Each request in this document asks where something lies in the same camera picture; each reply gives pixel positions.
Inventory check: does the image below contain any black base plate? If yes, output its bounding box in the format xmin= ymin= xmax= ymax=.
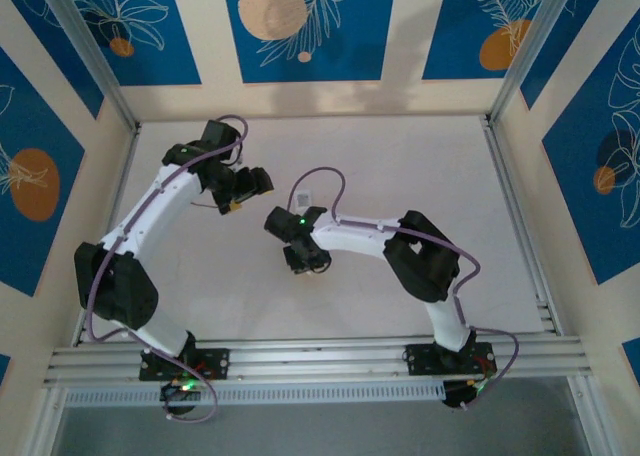
xmin=138 ymin=348 xmax=231 ymax=382
xmin=405 ymin=343 xmax=497 ymax=377

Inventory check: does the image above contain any left aluminium frame post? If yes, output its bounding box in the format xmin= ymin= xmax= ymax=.
xmin=35 ymin=0 xmax=142 ymax=133

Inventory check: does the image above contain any left aluminium side rail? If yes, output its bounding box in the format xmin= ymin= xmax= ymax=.
xmin=72 ymin=123 xmax=144 ymax=347

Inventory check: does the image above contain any right aluminium frame leg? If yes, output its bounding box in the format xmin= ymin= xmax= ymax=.
xmin=567 ymin=375 xmax=619 ymax=456

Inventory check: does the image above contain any aluminium frame leg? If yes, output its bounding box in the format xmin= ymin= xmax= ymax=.
xmin=19 ymin=386 xmax=69 ymax=456
xmin=567 ymin=375 xmax=619 ymax=456

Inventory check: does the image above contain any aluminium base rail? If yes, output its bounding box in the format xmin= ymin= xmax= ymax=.
xmin=42 ymin=333 xmax=594 ymax=390

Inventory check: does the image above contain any right black controller box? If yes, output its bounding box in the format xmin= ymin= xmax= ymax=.
xmin=442 ymin=380 xmax=489 ymax=411

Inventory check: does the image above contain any left aluminium frame leg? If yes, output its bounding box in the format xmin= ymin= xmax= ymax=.
xmin=19 ymin=386 xmax=69 ymax=456

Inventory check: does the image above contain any right aluminium frame post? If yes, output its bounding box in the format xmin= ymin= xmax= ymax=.
xmin=485 ymin=0 xmax=616 ymax=127

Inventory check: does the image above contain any aluminium side rail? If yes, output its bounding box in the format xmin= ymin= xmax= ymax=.
xmin=480 ymin=117 xmax=565 ymax=335
xmin=72 ymin=123 xmax=144 ymax=347

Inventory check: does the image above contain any left black controller box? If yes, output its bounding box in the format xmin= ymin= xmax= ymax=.
xmin=159 ymin=380 xmax=204 ymax=418

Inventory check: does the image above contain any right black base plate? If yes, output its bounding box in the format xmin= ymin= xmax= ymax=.
xmin=405 ymin=343 xmax=497 ymax=377

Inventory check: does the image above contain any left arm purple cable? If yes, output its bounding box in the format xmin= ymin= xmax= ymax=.
xmin=85 ymin=114 xmax=250 ymax=425

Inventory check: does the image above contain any aluminium frame post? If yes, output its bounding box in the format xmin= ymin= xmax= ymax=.
xmin=485 ymin=0 xmax=616 ymax=127
xmin=35 ymin=0 xmax=142 ymax=133

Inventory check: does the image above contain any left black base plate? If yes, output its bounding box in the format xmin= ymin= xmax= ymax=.
xmin=138 ymin=348 xmax=231 ymax=382

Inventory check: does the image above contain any right aluminium side rail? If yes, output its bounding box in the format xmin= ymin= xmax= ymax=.
xmin=480 ymin=117 xmax=565 ymax=335

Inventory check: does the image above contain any black controller box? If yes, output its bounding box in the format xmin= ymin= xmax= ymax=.
xmin=442 ymin=380 xmax=489 ymax=411
xmin=159 ymin=380 xmax=204 ymax=418

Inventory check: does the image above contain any grey slotted cable duct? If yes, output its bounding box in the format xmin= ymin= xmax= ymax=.
xmin=63 ymin=379 xmax=447 ymax=408

